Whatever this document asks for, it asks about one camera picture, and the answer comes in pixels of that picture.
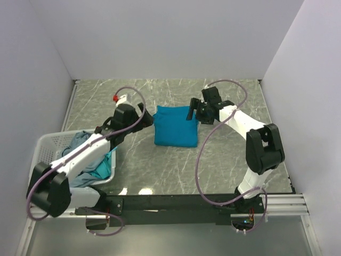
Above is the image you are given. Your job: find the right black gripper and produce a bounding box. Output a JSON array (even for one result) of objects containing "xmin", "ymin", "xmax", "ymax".
[{"xmin": 186, "ymin": 98, "xmax": 215, "ymax": 125}]

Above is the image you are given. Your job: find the teal blue t shirt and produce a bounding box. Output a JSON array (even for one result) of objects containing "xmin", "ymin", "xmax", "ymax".
[{"xmin": 153, "ymin": 106, "xmax": 198, "ymax": 148}]

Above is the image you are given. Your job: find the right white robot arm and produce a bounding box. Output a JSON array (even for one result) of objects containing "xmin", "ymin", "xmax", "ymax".
[{"xmin": 186, "ymin": 87, "xmax": 285, "ymax": 213}]

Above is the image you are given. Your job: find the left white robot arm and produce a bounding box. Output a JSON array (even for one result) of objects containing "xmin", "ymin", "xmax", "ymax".
[{"xmin": 27, "ymin": 103, "xmax": 153, "ymax": 217}]

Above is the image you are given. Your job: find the teal t shirt in basket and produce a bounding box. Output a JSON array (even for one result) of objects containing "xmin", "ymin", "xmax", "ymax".
[{"xmin": 89, "ymin": 152, "xmax": 116, "ymax": 180}]

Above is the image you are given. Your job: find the grey blue t shirt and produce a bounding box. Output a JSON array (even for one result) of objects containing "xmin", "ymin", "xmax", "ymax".
[{"xmin": 57, "ymin": 131, "xmax": 104, "ymax": 188}]

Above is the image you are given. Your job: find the black base beam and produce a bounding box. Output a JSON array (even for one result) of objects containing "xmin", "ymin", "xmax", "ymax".
[{"xmin": 75, "ymin": 194, "xmax": 265, "ymax": 230}]

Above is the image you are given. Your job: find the white plastic laundry basket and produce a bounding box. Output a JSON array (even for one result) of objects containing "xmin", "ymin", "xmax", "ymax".
[{"xmin": 31, "ymin": 129, "xmax": 116, "ymax": 186}]

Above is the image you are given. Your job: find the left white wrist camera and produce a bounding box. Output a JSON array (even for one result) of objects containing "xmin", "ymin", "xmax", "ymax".
[{"xmin": 112, "ymin": 94, "xmax": 131, "ymax": 106}]

